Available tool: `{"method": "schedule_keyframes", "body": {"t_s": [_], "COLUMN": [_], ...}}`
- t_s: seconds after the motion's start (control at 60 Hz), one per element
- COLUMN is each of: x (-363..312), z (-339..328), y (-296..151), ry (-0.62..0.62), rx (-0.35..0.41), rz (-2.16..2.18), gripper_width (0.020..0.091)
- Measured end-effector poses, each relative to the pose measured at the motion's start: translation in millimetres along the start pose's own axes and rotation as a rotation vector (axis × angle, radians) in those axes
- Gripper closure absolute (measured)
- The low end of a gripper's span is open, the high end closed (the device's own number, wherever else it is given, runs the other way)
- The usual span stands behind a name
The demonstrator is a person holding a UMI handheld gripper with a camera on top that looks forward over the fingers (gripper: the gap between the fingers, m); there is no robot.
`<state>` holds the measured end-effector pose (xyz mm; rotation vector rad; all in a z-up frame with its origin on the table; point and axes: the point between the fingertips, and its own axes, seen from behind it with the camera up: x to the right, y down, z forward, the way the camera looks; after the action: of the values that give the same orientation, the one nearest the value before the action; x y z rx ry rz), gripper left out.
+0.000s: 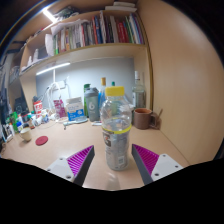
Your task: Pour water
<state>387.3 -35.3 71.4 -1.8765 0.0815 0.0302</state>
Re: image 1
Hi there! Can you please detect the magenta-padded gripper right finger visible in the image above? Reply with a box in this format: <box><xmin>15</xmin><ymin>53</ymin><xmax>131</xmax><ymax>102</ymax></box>
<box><xmin>131</xmin><ymin>143</ymin><xmax>185</xmax><ymax>186</ymax></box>

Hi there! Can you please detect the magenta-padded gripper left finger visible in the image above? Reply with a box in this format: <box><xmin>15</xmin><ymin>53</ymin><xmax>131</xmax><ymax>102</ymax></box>
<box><xmin>44</xmin><ymin>144</ymin><xmax>96</xmax><ymax>188</ymax></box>

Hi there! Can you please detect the clear yellow-capped drink bottle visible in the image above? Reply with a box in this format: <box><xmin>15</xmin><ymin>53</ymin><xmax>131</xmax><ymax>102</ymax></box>
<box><xmin>99</xmin><ymin>86</ymin><xmax>133</xmax><ymax>172</ymax></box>

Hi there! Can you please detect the flat round red coaster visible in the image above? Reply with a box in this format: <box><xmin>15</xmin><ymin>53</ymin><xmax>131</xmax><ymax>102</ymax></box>
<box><xmin>35</xmin><ymin>135</ymin><xmax>49</xmax><ymax>147</ymax></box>

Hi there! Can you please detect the light blue hairbrush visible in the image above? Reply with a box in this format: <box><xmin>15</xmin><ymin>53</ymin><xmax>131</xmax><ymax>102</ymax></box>
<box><xmin>63</xmin><ymin>117</ymin><xmax>88</xmax><ymax>127</ymax></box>

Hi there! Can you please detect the brown mug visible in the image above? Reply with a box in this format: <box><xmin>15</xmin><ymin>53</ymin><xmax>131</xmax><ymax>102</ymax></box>
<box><xmin>133</xmin><ymin>108</ymin><xmax>158</xmax><ymax>130</ymax></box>

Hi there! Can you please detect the cream ceramic cup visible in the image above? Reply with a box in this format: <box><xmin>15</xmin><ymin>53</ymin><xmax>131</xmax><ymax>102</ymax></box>
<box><xmin>18</xmin><ymin>127</ymin><xmax>33</xmax><ymax>143</ymax></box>

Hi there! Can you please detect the blue and white carton box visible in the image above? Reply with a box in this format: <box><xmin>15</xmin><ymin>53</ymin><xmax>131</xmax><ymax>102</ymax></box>
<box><xmin>65</xmin><ymin>96</ymin><xmax>86</xmax><ymax>122</ymax></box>

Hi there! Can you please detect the pink pouch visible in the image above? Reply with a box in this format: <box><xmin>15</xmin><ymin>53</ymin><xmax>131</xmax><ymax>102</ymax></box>
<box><xmin>53</xmin><ymin>99</ymin><xmax>67</xmax><ymax>119</ymax></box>

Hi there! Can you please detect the grey shaker bottle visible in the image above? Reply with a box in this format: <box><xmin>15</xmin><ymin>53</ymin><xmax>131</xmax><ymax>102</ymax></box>
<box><xmin>83</xmin><ymin>87</ymin><xmax>101</xmax><ymax>122</ymax></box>

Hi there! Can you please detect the red and white canister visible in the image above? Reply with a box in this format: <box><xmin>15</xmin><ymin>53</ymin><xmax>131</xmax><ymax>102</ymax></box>
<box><xmin>33</xmin><ymin>100</ymin><xmax>44</xmax><ymax>116</ymax></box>

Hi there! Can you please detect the green plastic container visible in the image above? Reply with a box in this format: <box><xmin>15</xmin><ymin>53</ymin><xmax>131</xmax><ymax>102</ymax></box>
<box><xmin>9</xmin><ymin>112</ymin><xmax>19</xmax><ymax>133</ymax></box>

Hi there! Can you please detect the tall clear glass bottle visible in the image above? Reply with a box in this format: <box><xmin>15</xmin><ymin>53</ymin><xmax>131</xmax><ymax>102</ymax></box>
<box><xmin>132</xmin><ymin>70</ymin><xmax>147</xmax><ymax>109</ymax></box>

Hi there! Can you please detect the white power strip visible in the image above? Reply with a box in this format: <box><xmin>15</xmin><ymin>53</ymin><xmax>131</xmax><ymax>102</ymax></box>
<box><xmin>56</xmin><ymin>79</ymin><xmax>70</xmax><ymax>90</ymax></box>

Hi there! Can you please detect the slim bottle with yellow top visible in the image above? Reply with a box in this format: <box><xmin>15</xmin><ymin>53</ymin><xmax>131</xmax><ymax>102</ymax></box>
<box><xmin>99</xmin><ymin>77</ymin><xmax>108</xmax><ymax>109</ymax></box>

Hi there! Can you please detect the white led desk lamp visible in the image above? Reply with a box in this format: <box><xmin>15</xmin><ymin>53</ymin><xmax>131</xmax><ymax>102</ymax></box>
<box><xmin>35</xmin><ymin>62</ymin><xmax>72</xmax><ymax>101</ymax></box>

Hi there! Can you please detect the wooden shelf unit with books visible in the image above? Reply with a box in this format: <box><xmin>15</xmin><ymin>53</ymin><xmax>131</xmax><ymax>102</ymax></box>
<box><xmin>6</xmin><ymin>1</ymin><xmax>154</xmax><ymax>111</ymax></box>

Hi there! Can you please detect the ceiling light tube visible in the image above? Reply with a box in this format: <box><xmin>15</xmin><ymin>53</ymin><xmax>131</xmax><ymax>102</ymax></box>
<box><xmin>42</xmin><ymin>7</ymin><xmax>58</xmax><ymax>24</ymax></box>

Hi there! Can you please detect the white cable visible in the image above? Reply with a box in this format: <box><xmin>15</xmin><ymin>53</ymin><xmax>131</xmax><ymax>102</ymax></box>
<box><xmin>45</xmin><ymin>83</ymin><xmax>68</xmax><ymax>128</ymax></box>

